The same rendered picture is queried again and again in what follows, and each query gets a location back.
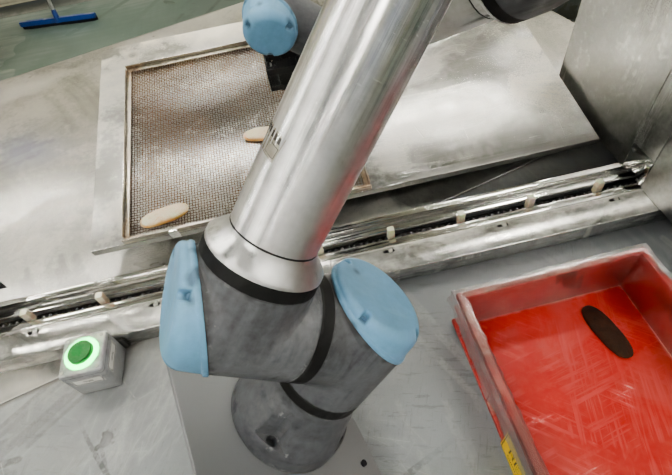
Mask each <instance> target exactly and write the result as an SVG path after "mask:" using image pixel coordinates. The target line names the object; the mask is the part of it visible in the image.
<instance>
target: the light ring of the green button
mask: <svg viewBox="0 0 672 475"><path fill-rule="evenodd" d="M81 340H87V341H89V342H91V343H92V344H93V347H94V350H93V353H92V355H91V356H90V358H89V359H88V360H87V361H85V362H84V363H82V364H79V365H73V364H71V363H70V362H69V361H68V359H67V353H68V350H69V349H70V347H71V346H72V345H73V344H75V343H76V342H78V341H81ZM73 344H72V345H71V346H70V347H69V348H68V350H67V351H66V354H65V357H64V362H65V365H66V366H67V367H68V368H70V369H72V370H80V369H83V368H85V367H87V366H88V365H89V364H91V363H92V362H93V361H94V359H95V358H96V356H97V354H98V351H99V345H98V342H97V341H96V340H95V339H93V338H90V337H85V338H81V339H79V340H77V341H75V342H74V343H73Z"/></svg>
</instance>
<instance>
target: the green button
mask: <svg viewBox="0 0 672 475"><path fill-rule="evenodd" d="M93 350H94V347H93V344H92V343H90V342H89V341H87V340H81V341H78V342H76V343H75V344H73V345H72V346H71V347H70V349H69V350H68V353H67V359H68V361H69V362H70V363H72V364H73V365H79V364H82V363H84V362H85V361H87V360H88V359H89V358H90V356H91V355H92V353H93Z"/></svg>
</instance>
